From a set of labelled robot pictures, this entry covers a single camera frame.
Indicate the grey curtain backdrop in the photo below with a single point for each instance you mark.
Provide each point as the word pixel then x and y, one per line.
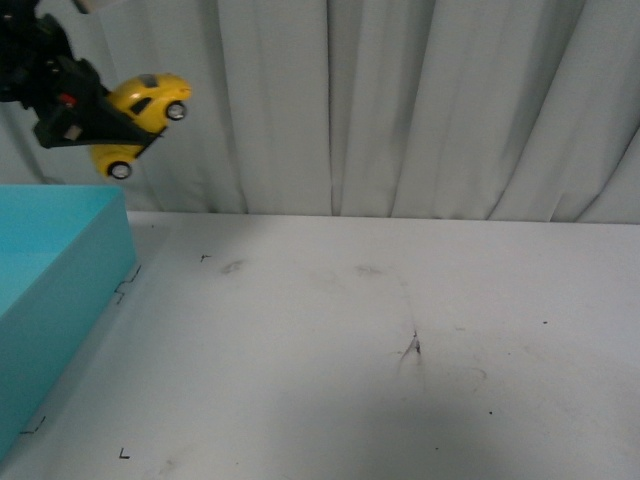
pixel 492 110

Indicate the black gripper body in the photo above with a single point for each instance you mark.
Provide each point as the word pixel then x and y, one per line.
pixel 38 68

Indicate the turquoise plastic storage box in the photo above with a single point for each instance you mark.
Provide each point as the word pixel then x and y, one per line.
pixel 64 251

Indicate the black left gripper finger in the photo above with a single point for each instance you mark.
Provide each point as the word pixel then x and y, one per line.
pixel 75 110

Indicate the yellow beetle toy car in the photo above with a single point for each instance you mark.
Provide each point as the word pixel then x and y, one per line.
pixel 151 102

